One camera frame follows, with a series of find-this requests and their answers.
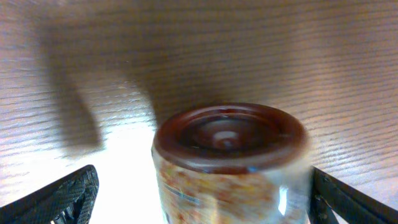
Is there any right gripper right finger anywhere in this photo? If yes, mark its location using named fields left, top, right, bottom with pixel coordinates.
left=308, top=167, right=397, bottom=224

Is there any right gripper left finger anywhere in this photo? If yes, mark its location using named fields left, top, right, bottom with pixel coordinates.
left=1, top=165, right=99, bottom=224

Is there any green lid jar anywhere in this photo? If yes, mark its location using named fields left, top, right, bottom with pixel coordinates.
left=152, top=103, right=312, bottom=224

